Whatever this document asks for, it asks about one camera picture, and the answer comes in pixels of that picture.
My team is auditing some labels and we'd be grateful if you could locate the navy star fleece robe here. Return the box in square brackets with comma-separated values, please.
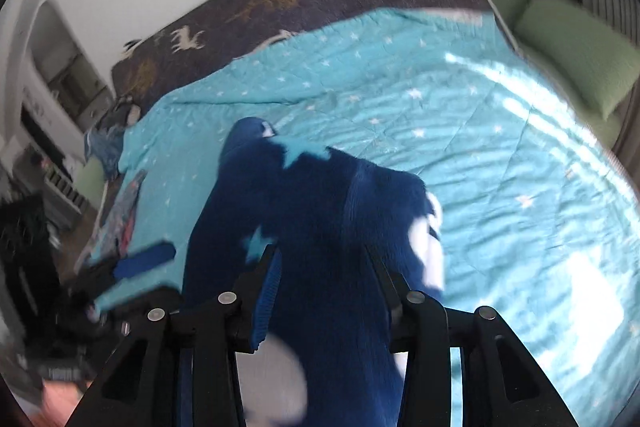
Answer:
[182, 118, 444, 426]

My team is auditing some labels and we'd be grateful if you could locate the blue denim clothes pile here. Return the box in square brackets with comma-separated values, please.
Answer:
[84, 124, 127, 180]

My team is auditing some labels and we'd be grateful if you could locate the person left hand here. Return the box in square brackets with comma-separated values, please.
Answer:
[41, 381, 85, 426]

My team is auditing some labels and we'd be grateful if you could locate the floral pink folded garment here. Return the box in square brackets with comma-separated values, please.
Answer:
[73, 170, 148, 274]

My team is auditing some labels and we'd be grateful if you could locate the green cushion left side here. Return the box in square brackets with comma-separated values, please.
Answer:
[74, 156, 107, 210]

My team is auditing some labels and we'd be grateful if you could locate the white shelf rack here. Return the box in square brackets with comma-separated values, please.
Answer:
[44, 164, 87, 215]

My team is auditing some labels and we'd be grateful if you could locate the turquoise star quilt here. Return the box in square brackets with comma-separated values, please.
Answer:
[98, 9, 639, 426]

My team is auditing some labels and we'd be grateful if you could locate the green pillow near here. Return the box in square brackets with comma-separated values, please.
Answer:
[514, 0, 639, 119]

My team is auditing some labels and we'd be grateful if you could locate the dark deer pattern mattress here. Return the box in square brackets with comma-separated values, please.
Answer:
[111, 0, 490, 110]

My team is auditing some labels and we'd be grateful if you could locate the wall mirror alcove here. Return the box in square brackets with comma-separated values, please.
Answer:
[28, 1, 114, 133]

